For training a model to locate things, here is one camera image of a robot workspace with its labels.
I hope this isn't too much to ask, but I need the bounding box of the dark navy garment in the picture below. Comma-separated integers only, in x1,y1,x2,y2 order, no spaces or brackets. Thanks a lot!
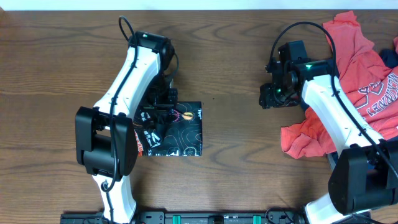
379,49,398,68

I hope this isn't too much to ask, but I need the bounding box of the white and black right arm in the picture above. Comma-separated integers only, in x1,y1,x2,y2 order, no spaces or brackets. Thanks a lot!
259,40,397,223

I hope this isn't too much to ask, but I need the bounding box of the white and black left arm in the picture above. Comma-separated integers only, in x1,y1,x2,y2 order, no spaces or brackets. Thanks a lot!
75,31,178,223

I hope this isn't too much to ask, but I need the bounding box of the black mounting rail base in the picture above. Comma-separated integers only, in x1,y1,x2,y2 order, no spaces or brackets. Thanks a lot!
60,208,373,224

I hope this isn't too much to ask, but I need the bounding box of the red printed t-shirt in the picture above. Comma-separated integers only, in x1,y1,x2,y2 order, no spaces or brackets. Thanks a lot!
281,11,397,159

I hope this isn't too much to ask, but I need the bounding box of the black orange-patterned jersey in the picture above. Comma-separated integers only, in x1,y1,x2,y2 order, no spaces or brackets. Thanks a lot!
133,101,203,157

